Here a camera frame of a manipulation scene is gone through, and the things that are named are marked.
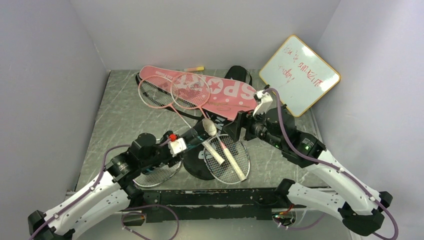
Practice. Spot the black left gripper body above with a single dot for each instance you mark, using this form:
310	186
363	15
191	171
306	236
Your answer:
161	152

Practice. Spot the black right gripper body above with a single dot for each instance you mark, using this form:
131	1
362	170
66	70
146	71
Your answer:
254	128

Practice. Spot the white shuttlecock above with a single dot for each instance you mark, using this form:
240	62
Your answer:
209	127

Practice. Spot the black shuttlecock tube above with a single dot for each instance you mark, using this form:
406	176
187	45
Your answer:
195	136

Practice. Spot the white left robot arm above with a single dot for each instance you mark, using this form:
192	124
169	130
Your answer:
112	190

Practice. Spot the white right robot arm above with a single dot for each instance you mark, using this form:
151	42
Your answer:
360	208

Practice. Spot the white racket left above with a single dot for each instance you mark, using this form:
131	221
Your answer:
157	177

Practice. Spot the white racket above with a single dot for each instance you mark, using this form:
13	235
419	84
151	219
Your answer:
157	177
228	165

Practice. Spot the pink racket bag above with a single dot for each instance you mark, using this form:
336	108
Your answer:
230	94

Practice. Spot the black racket bag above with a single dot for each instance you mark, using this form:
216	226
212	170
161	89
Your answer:
191	164

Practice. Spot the white racket right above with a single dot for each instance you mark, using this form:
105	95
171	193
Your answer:
228	165

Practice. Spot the pink racket right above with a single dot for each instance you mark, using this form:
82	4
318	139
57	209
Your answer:
190	91

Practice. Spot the pink racket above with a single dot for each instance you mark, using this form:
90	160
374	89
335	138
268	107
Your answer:
190	91
155	92

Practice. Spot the pink racket left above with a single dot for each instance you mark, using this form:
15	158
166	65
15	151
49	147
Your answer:
155	92

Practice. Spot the yellow pink marker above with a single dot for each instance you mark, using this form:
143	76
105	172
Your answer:
194	69

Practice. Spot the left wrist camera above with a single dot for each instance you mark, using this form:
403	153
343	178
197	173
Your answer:
176	145

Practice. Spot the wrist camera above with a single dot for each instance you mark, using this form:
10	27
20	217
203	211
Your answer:
263	100
176	145

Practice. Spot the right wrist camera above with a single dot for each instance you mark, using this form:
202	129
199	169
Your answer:
263	100

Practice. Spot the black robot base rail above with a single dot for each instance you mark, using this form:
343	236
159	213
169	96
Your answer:
204	204

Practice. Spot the whiteboard with yellow frame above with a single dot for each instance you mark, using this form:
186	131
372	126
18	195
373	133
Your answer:
300	76

